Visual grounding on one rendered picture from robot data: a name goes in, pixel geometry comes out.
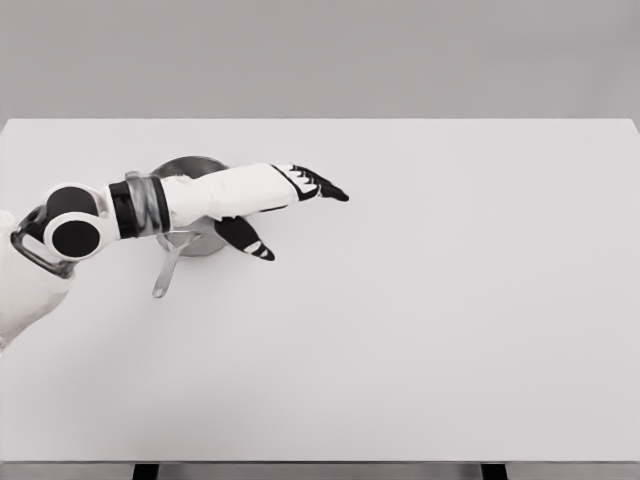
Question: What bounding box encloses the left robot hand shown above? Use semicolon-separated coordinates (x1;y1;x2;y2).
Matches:
207;162;351;263

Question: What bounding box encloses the silver metal pot with handle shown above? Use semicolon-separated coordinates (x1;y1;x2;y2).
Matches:
149;155;234;300

